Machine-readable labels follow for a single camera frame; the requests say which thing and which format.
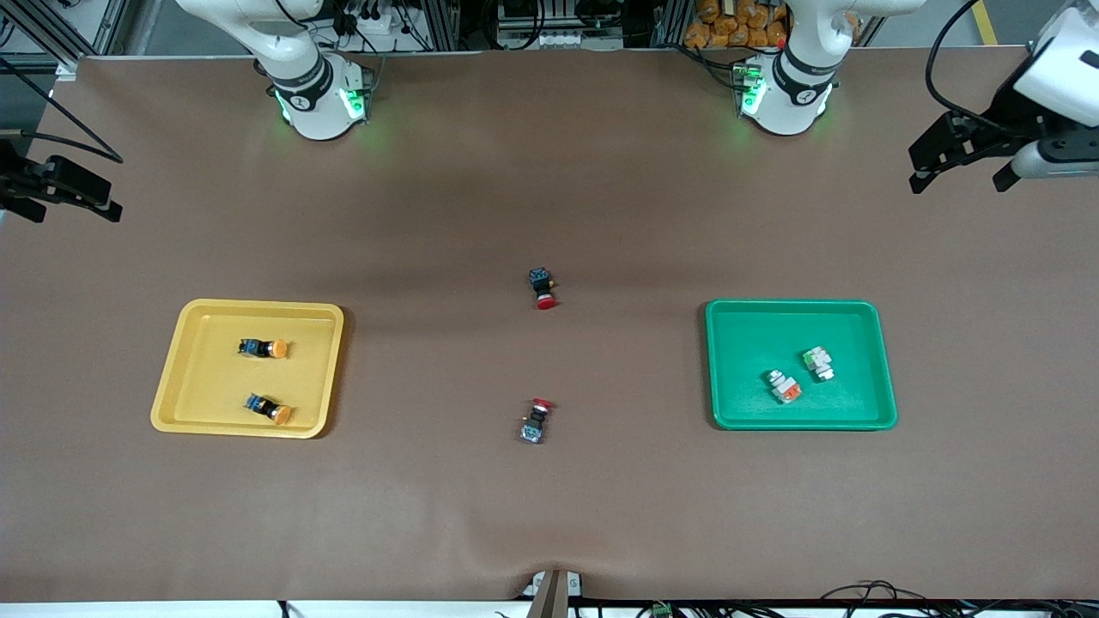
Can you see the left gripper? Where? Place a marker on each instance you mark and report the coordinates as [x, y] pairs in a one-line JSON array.
[[998, 113]]

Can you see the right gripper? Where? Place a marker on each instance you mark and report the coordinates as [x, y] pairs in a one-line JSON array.
[[19, 182]]

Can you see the yellow cap push button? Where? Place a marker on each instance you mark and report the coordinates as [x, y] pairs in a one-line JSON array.
[[262, 348], [268, 408]]

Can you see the white button green contact block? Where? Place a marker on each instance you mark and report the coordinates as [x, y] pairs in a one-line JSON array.
[[819, 363]]

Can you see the white button orange contact block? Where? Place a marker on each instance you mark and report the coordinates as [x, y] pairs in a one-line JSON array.
[[784, 387]]

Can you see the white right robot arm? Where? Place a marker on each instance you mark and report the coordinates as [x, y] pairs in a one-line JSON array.
[[309, 94]]

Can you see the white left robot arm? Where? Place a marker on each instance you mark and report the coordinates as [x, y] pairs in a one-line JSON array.
[[790, 94]]

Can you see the yellow plastic tray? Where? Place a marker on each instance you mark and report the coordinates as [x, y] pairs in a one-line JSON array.
[[215, 378]]

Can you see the pile of orange packages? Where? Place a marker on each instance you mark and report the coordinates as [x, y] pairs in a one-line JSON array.
[[730, 26]]

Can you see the green plastic tray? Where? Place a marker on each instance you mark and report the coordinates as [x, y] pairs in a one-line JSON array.
[[747, 343]]

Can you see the white power strip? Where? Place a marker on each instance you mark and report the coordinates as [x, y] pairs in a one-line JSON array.
[[382, 26], [549, 39]]

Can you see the red cap push button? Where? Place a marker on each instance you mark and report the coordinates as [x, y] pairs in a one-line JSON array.
[[536, 421], [543, 287]]

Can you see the brown table mat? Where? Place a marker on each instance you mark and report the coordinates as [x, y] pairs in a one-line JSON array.
[[549, 515]]

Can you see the metal table clamp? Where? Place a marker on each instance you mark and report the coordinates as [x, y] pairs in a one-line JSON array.
[[549, 596]]

